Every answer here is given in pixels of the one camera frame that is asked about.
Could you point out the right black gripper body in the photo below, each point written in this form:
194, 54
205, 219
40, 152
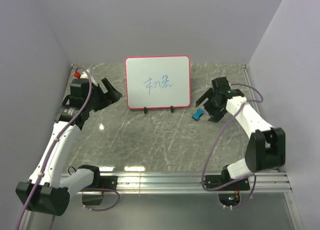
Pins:
212, 103

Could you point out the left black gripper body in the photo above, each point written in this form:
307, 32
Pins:
98, 99

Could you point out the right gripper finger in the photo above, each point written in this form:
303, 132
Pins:
207, 95
216, 114

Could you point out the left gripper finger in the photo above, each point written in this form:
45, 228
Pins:
109, 87
113, 95

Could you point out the blue whiteboard eraser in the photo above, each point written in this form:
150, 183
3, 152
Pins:
198, 114

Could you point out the red framed whiteboard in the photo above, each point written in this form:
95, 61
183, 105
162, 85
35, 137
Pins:
158, 82

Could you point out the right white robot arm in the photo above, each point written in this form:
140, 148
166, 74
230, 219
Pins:
266, 148

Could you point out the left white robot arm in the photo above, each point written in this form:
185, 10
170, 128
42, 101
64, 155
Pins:
45, 191

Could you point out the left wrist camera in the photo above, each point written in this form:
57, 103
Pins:
85, 75

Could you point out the whiteboard wire stand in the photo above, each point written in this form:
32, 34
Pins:
146, 109

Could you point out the right side aluminium rail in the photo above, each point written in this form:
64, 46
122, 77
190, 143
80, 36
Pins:
248, 81

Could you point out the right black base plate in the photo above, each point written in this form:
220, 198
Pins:
217, 183

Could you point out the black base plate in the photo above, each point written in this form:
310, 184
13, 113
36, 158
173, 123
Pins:
217, 183
103, 182

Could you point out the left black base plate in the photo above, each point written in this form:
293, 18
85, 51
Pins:
103, 182

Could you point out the aluminium mounting rail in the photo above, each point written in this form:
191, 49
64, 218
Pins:
188, 182

